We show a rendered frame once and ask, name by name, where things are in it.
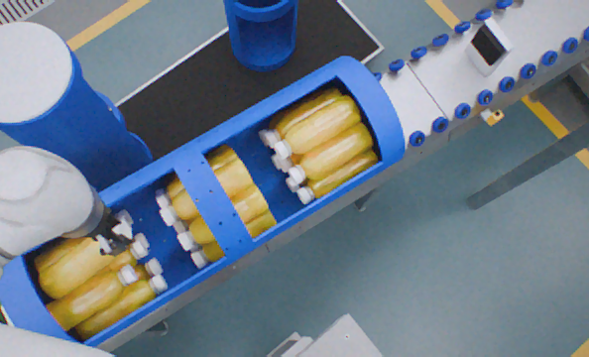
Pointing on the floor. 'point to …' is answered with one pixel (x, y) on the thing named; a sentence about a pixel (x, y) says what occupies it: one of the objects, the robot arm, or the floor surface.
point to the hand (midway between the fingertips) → (115, 232)
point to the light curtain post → (547, 158)
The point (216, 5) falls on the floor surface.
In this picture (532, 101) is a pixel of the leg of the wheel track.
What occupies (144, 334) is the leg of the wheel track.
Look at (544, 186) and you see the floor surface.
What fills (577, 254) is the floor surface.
